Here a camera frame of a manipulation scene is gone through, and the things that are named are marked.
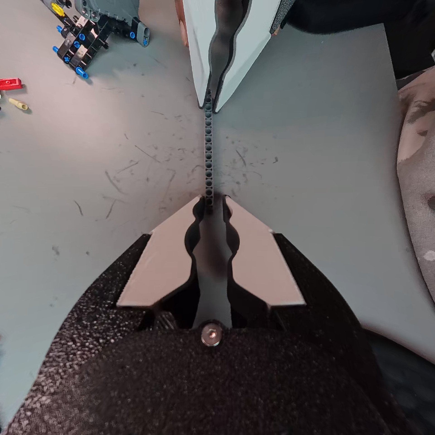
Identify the tan toy pin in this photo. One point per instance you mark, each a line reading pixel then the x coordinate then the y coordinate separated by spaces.
pixel 18 104

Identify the black mesh cushion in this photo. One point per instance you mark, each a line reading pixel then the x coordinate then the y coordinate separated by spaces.
pixel 356 13

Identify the partly built toy truck chassis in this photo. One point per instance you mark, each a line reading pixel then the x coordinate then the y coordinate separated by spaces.
pixel 85 37

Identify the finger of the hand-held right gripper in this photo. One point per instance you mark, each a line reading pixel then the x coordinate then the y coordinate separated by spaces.
pixel 198 40
pixel 251 40

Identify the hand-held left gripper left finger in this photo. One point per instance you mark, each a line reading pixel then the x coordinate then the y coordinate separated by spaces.
pixel 163 265

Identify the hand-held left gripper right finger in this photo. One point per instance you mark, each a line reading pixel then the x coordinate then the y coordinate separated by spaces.
pixel 261 265

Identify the long dark grey toy beam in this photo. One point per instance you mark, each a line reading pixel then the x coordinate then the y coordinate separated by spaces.
pixel 209 153

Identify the person's mottled grey clothing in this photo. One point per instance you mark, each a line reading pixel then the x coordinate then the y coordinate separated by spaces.
pixel 418 170

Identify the person's right hand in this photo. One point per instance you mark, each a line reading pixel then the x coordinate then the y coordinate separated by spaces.
pixel 181 20

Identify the red toy brick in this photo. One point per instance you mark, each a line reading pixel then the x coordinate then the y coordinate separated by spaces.
pixel 10 83

